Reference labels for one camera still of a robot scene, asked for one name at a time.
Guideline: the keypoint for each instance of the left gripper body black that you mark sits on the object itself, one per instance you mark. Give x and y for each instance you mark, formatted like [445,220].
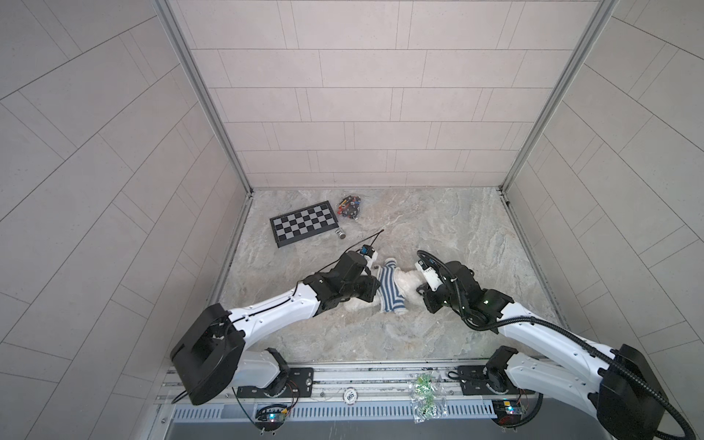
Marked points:
[366,284]

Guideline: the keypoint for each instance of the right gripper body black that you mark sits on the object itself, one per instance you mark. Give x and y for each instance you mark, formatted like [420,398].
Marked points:
[434,297]

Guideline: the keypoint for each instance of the clear bag green parts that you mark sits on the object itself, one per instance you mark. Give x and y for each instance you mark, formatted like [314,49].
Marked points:
[428,398]

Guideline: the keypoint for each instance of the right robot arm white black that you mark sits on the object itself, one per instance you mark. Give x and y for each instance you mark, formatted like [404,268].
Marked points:
[616,386]

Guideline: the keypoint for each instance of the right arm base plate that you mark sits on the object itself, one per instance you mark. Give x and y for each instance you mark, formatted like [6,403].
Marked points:
[478,380]

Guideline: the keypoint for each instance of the green circuit board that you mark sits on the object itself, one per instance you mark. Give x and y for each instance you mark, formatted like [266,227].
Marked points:
[270,418]
[507,412]

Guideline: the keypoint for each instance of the left green circuit board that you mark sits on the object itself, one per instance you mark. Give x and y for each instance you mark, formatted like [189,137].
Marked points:
[270,418]

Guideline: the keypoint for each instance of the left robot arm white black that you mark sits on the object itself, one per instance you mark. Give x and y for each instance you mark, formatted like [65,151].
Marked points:
[213,354]

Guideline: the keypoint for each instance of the blue white striped shirt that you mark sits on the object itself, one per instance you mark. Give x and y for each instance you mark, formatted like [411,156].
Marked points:
[390,295]

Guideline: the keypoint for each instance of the black white chessboard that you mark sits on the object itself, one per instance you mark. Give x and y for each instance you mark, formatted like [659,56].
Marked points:
[303,223]

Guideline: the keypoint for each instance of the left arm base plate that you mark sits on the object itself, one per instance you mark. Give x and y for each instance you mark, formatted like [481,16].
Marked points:
[294,383]

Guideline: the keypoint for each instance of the bag of colourful small pieces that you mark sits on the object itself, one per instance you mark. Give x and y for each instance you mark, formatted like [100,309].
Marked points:
[349,207]

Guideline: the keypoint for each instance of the white teddy bear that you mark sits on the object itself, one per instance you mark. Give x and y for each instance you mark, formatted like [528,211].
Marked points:
[407,281]

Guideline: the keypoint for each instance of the right green circuit board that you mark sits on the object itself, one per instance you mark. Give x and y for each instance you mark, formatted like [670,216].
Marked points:
[507,412]

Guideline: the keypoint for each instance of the aluminium front rail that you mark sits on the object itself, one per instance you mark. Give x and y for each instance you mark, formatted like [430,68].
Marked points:
[363,379]

